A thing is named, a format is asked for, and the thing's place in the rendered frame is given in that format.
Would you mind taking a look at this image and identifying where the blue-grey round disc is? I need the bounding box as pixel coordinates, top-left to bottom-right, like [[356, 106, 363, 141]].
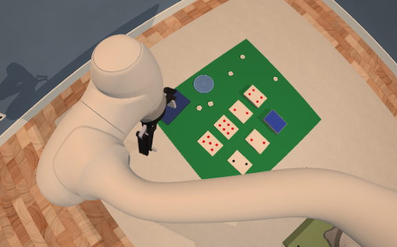
[[194, 75, 214, 93]]

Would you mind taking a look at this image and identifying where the beige playing card with red pips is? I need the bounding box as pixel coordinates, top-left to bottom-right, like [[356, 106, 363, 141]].
[[244, 85, 267, 107], [214, 115, 239, 140], [246, 129, 270, 154], [229, 100, 253, 123], [197, 131, 223, 156]]

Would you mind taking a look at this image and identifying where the beige card with black dots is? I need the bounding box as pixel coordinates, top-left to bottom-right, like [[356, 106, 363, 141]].
[[227, 150, 252, 174]]

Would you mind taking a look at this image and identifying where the green felt playing mat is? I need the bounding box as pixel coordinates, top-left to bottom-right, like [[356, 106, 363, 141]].
[[157, 39, 321, 179]]

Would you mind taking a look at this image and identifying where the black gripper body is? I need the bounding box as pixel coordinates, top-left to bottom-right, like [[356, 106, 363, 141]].
[[140, 108, 166, 129]]

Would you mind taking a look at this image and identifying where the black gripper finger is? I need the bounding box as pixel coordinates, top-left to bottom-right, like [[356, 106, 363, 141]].
[[163, 87, 177, 108], [136, 123, 157, 156]]

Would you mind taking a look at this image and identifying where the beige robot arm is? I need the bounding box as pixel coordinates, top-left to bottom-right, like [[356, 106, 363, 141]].
[[36, 34, 397, 247]]

